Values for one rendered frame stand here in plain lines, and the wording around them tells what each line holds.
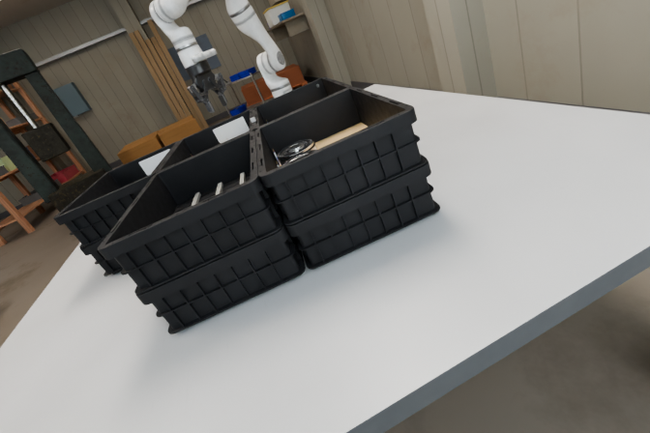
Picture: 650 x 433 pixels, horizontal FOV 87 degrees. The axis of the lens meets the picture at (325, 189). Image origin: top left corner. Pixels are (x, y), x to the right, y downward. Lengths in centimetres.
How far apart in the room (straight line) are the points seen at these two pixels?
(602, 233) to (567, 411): 71
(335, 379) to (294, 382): 6
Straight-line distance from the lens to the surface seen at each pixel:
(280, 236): 64
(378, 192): 65
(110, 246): 68
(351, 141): 60
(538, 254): 62
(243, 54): 868
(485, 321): 54
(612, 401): 130
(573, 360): 136
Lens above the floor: 112
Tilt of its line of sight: 25 degrees down
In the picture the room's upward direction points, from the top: 23 degrees counter-clockwise
